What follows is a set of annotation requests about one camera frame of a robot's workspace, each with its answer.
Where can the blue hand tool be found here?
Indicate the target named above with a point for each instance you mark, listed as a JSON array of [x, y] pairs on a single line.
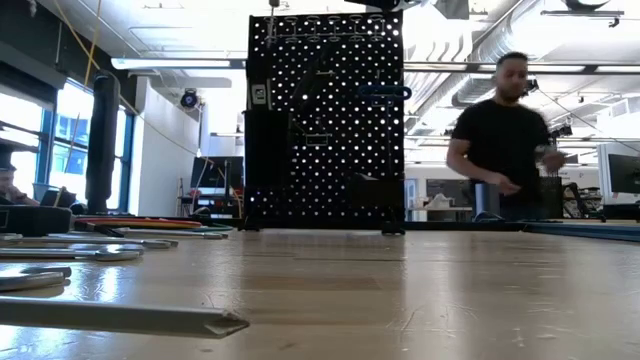
[[360, 92]]

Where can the small silver peg hook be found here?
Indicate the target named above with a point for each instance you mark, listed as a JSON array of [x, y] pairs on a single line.
[[325, 72]]

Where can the silver double prong hook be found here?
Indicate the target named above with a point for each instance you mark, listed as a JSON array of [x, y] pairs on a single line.
[[315, 134]]

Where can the black perforated pegboard stand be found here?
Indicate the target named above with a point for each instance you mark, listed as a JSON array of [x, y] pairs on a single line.
[[340, 165]]

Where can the person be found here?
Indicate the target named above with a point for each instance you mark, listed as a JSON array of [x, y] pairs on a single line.
[[500, 135], [10, 187]]

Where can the tall black plastic bin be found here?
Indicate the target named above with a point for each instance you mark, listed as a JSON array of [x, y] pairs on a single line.
[[265, 150]]

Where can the wide black plastic bin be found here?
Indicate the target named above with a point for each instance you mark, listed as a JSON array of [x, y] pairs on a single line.
[[372, 195]]

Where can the worktable with white items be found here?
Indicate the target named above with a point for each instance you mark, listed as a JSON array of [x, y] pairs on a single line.
[[440, 202]]

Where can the long ceiling light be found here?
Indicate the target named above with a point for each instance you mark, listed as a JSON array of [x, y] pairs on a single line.
[[175, 63]]

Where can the grey cylinder tube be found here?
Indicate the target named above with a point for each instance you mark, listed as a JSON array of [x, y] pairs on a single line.
[[482, 205]]

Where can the black computer monitor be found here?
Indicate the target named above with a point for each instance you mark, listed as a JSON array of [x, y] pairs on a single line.
[[215, 172], [625, 174]]

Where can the small black perforated panel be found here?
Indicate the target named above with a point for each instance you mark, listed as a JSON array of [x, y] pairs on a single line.
[[552, 200]]

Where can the silver combination wrench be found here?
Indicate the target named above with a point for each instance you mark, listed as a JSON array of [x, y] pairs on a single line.
[[160, 243], [35, 281], [117, 253], [175, 233]]

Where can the black tape measure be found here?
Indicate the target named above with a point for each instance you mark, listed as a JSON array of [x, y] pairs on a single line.
[[35, 221]]

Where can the silver ceiling duct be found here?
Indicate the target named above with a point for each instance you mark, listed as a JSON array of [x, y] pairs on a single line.
[[500, 30]]

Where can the black camera stand rig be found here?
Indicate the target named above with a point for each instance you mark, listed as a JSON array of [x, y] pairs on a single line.
[[562, 131]]

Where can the blue round wall device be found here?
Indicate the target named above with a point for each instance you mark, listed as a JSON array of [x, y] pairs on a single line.
[[189, 100]]

